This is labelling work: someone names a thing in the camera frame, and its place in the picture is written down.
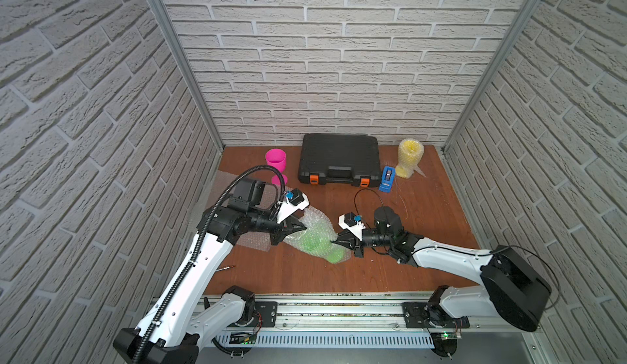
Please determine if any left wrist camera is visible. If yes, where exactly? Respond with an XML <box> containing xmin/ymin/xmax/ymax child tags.
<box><xmin>276</xmin><ymin>189</ymin><xmax>310</xmax><ymax>223</ymax></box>

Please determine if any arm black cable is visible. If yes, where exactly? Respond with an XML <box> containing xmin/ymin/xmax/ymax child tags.
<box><xmin>131</xmin><ymin>164</ymin><xmax>287</xmax><ymax>364</ymax></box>
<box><xmin>353</xmin><ymin>187</ymin><xmax>562</xmax><ymax>311</ymax></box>

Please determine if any black plastic tool case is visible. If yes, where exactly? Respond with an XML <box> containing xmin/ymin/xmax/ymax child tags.
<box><xmin>298</xmin><ymin>133</ymin><xmax>382</xmax><ymax>188</ymax></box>

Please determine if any yellow plastic wine glass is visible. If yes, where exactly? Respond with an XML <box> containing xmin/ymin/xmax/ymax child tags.
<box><xmin>395</xmin><ymin>138</ymin><xmax>426</xmax><ymax>180</ymax></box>

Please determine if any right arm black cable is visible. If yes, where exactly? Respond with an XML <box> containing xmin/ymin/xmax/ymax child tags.
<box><xmin>353</xmin><ymin>187</ymin><xmax>562</xmax><ymax>311</ymax></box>

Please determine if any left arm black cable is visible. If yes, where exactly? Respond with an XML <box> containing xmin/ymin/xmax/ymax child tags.
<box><xmin>131</xmin><ymin>164</ymin><xmax>287</xmax><ymax>364</ymax></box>

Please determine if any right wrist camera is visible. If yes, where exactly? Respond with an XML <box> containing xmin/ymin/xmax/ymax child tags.
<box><xmin>338</xmin><ymin>212</ymin><xmax>366</xmax><ymax>240</ymax></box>

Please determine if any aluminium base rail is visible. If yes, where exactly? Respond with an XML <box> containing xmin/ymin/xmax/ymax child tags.
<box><xmin>216</xmin><ymin>292</ymin><xmax>519</xmax><ymax>355</ymax></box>

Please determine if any pink plastic wine glass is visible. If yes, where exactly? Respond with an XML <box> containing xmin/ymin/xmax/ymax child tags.
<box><xmin>265</xmin><ymin>149</ymin><xmax>287</xmax><ymax>184</ymax></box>

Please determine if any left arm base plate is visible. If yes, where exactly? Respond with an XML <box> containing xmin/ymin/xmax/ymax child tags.
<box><xmin>245</xmin><ymin>301</ymin><xmax>279</xmax><ymax>328</ymax></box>

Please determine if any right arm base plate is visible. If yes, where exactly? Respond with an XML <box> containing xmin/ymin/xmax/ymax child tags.
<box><xmin>402</xmin><ymin>302</ymin><xmax>470</xmax><ymax>329</ymax></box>

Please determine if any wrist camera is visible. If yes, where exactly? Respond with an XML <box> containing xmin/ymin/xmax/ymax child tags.
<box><xmin>276</xmin><ymin>189</ymin><xmax>310</xmax><ymax>223</ymax></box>
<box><xmin>338</xmin><ymin>212</ymin><xmax>366</xmax><ymax>240</ymax></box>

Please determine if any bubble wrap stack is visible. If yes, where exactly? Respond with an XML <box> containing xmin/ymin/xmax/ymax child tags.
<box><xmin>193</xmin><ymin>165</ymin><xmax>288</xmax><ymax>253</ymax></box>

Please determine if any green plastic wine glass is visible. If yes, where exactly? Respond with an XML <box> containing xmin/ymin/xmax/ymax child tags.
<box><xmin>298</xmin><ymin>231</ymin><xmax>346</xmax><ymax>264</ymax></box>

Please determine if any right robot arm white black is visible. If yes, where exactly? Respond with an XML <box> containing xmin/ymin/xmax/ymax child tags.
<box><xmin>335</xmin><ymin>207</ymin><xmax>552</xmax><ymax>332</ymax></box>

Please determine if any blue tape dispenser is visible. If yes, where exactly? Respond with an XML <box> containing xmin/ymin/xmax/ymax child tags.
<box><xmin>379</xmin><ymin>166</ymin><xmax>395</xmax><ymax>194</ymax></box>

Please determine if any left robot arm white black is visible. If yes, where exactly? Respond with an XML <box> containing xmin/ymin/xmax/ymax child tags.
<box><xmin>113</xmin><ymin>174</ymin><xmax>310</xmax><ymax>363</ymax></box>

